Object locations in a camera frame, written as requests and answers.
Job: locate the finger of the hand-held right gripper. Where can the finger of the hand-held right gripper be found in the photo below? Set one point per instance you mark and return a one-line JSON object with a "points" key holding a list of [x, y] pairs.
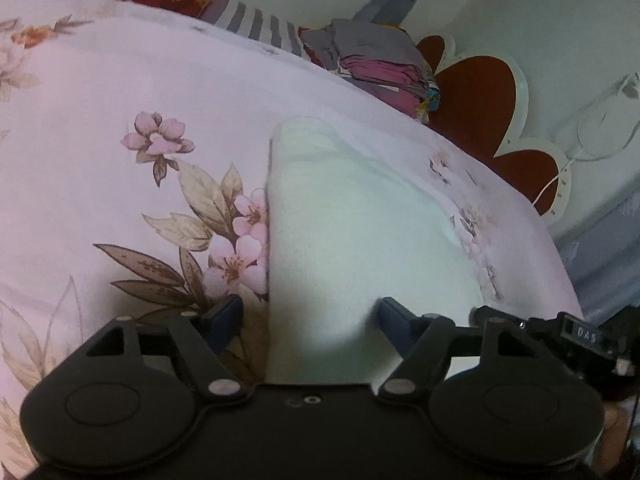
{"points": [[505, 312]]}

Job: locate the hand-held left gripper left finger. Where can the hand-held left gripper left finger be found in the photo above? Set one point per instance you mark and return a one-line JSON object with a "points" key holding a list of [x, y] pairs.
{"points": [[226, 312]]}

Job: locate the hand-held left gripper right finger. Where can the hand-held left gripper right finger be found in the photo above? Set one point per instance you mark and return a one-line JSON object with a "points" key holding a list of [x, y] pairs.
{"points": [[392, 317]]}

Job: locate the white towel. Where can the white towel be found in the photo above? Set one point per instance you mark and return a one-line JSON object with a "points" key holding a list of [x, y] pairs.
{"points": [[350, 240]]}

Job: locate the pile of folded clothes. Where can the pile of folded clothes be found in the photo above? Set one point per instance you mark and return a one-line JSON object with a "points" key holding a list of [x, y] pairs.
{"points": [[375, 55]]}

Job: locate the pink floral blanket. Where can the pink floral blanket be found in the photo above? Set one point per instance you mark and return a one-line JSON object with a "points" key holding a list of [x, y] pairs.
{"points": [[100, 185]]}

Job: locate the brown white scalloped headboard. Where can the brown white scalloped headboard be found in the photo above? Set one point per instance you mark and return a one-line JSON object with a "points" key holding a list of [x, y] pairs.
{"points": [[475, 100]]}

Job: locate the grey white striped cloth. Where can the grey white striped cloth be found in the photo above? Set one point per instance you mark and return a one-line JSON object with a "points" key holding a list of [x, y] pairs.
{"points": [[255, 25]]}

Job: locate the grey curtain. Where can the grey curtain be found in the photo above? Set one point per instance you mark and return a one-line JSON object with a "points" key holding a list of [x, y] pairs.
{"points": [[390, 5]]}

